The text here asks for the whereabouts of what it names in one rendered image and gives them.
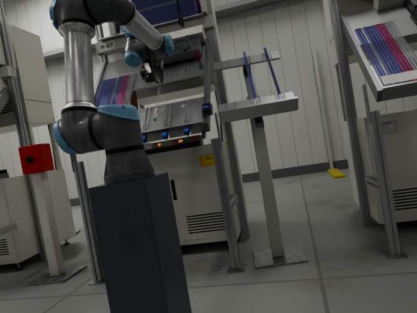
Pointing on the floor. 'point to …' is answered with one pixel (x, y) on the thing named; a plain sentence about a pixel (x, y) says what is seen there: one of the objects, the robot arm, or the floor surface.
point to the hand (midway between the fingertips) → (159, 82)
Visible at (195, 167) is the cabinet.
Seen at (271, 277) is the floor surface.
